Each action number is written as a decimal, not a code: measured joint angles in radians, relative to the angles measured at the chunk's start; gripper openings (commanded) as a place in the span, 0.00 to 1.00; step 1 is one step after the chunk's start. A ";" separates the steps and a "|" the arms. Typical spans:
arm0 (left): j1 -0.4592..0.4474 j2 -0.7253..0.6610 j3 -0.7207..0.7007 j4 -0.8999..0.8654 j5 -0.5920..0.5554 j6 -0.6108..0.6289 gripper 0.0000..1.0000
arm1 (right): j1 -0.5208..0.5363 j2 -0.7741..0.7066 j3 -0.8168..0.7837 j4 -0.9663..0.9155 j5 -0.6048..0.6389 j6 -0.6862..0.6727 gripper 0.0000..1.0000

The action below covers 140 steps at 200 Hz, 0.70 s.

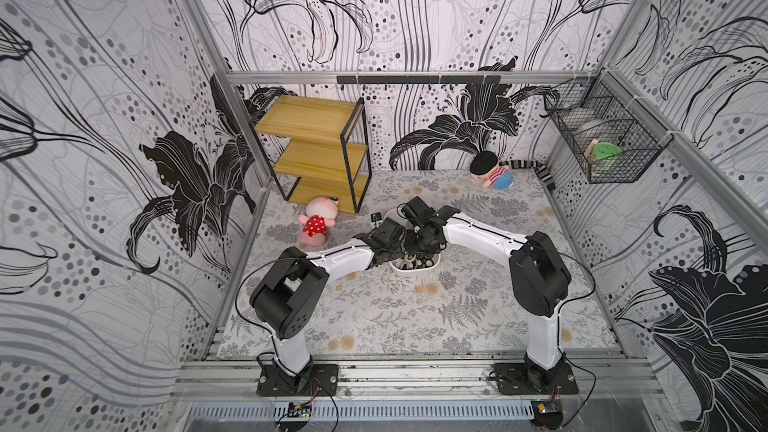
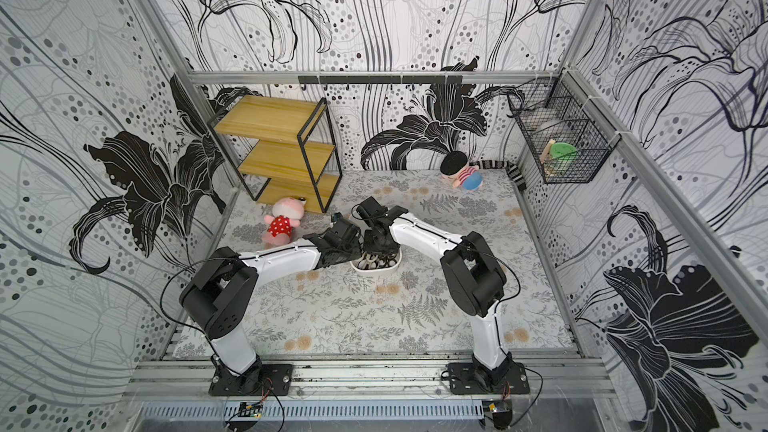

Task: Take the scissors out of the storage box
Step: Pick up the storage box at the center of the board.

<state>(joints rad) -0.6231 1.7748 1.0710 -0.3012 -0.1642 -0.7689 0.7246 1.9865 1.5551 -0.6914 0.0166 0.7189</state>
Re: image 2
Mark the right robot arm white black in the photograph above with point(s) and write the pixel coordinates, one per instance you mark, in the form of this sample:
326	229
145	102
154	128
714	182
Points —
473	274

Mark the green lid in basket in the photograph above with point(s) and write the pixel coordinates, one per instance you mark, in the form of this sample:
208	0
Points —
563	152

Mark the white plastic storage box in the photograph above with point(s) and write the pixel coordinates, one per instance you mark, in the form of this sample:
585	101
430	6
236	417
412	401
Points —
381	271

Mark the small circuit board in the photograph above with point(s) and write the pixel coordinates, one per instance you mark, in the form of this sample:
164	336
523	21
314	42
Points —
250	410

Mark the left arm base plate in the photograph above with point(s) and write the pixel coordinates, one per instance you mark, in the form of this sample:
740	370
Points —
259	380

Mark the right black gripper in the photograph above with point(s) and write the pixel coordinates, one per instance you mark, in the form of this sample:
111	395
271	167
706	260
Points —
377	237

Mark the black wire basket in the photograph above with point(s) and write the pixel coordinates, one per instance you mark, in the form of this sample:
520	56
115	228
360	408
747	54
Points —
547	110

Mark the pink plush pig toy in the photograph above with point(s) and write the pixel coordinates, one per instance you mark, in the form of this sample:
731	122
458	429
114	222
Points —
286	214

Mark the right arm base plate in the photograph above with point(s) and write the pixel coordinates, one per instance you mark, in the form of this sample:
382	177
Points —
475	379

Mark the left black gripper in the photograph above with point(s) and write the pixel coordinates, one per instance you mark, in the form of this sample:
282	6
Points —
356	251

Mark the striped plush tail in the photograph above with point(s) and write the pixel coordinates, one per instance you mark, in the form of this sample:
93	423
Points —
512	171

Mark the wooden three tier shelf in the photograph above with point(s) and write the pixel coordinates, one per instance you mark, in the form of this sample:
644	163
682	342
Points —
295	148

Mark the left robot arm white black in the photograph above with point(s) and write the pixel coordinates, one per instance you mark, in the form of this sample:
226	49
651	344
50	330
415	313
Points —
219	294

